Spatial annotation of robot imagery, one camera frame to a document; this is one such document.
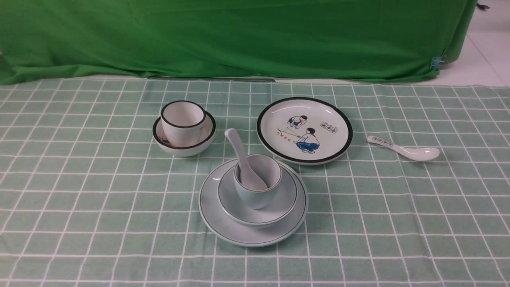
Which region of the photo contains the plain white spoon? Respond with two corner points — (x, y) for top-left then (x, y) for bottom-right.
(224, 128), (267, 191)

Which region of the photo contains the green backdrop cloth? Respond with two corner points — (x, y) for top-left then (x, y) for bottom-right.
(1, 0), (477, 85)

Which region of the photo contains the blue clip on backdrop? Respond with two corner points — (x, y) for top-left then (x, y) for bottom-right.
(430, 57), (444, 71)

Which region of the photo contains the illustrated plate black rim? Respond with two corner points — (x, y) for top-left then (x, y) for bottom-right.
(257, 97), (353, 165)

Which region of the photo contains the white cup black rim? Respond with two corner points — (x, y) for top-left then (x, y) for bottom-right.
(161, 100), (206, 148)

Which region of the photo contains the white spoon with print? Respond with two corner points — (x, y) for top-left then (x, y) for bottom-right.
(367, 136), (440, 162)

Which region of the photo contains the green checkered tablecloth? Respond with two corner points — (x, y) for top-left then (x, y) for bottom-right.
(0, 79), (510, 287)

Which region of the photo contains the pale blue cup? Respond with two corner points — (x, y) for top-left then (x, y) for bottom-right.
(233, 154), (283, 209)

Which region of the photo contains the white bowl black rim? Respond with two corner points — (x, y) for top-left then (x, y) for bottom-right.
(152, 111), (217, 157)

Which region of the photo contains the pale blue plate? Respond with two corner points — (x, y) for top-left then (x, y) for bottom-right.
(199, 160), (308, 248)

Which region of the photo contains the pale blue bowl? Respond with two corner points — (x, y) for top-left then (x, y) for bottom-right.
(218, 167), (298, 228)

